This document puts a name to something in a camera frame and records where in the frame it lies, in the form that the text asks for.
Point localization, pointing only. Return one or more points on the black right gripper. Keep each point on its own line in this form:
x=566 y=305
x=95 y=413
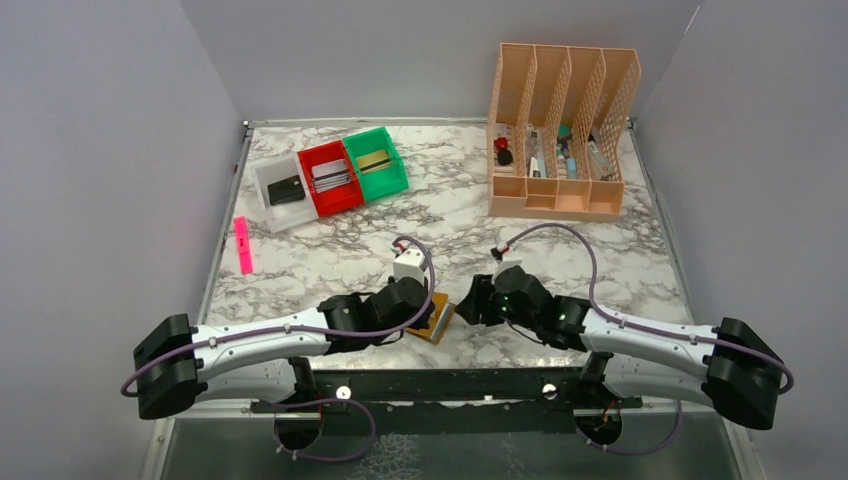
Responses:
x=478 y=299

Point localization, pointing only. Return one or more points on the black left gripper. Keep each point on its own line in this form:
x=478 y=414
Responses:
x=424 y=310

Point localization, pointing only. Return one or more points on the yellow-brown card holder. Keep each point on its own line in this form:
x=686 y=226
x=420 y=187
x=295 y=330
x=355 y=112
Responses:
x=438 y=321

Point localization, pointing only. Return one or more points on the red plastic bin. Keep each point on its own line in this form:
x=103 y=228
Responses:
x=336 y=200

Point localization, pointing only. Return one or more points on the green plastic bin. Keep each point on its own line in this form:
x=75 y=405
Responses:
x=379 y=184

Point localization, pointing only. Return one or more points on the white plastic bin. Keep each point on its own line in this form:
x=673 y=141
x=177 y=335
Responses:
x=279 y=218

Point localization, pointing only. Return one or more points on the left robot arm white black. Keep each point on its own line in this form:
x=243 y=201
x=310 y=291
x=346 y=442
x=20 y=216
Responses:
x=179 y=364

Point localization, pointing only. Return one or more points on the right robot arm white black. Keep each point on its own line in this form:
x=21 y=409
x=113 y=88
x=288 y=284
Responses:
x=728 y=368

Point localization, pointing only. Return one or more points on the gold card with stripe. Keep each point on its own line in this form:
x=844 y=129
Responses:
x=374 y=161

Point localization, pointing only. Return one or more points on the white cards stack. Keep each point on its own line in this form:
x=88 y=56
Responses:
x=330 y=175

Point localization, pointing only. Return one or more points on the black card in white bin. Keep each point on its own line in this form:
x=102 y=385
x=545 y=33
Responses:
x=285 y=191

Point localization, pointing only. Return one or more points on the red and black stamp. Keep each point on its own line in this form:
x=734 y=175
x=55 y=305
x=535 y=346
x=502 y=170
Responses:
x=503 y=154

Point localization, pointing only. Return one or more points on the peach plastic desk organizer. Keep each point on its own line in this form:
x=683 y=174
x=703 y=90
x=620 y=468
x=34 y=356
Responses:
x=549 y=98

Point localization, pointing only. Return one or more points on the pink highlighter marker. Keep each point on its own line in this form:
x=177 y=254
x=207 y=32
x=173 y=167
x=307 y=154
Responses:
x=243 y=245

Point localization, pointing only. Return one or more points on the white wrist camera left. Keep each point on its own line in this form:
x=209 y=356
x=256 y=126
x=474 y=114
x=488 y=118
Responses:
x=410 y=263

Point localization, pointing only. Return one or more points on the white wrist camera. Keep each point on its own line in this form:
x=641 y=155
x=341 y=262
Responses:
x=410 y=263
x=508 y=260

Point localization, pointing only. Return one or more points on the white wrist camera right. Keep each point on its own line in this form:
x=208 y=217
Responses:
x=508 y=260

